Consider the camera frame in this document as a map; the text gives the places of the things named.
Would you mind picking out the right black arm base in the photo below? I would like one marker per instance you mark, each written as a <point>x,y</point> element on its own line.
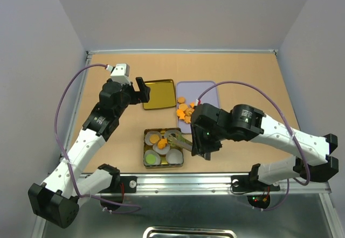
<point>258,194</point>

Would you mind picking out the orange swirl meringue cookie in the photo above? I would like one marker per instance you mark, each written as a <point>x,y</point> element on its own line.
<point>189,111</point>

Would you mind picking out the lilac plastic tray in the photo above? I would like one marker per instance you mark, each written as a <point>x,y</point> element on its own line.
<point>191,90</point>

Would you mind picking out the gold tin lid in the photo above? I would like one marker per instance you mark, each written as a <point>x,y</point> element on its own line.
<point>162,94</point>

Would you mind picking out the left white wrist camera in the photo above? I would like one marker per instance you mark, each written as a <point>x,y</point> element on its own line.
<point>120,74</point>

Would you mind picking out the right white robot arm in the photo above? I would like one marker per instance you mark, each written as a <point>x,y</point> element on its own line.
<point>310,156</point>

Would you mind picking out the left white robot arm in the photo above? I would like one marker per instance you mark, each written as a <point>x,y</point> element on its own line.
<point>59,197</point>

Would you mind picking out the right gripper black finger with tong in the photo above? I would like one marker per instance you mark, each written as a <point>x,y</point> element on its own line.
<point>184,144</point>
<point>182,136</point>

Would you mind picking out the plain round tan cookie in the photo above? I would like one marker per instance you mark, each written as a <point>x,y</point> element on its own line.
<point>181,100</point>

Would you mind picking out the tan leaf cookie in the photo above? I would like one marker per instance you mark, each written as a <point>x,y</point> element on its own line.
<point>187,119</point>

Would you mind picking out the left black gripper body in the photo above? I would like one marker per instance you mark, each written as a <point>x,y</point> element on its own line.
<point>129,90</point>

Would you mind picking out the steel tray front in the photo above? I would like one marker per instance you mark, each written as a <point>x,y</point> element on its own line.
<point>156,231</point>

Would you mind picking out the white paper cupcake liner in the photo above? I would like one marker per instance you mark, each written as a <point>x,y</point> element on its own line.
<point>158,158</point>
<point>168,133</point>
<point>174,156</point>
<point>160,152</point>
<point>148,134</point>

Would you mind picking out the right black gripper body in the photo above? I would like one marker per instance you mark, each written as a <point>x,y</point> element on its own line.
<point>206,140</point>

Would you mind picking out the round dotted biscuit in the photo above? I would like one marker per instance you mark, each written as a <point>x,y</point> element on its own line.
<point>154,138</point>

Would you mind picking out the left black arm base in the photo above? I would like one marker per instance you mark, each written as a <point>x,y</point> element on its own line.
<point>115,193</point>

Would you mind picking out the green christmas cookie tin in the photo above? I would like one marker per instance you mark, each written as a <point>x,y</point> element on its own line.
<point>163,163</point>

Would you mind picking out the green sandwich cookie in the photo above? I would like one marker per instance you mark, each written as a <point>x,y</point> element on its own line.
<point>150,159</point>

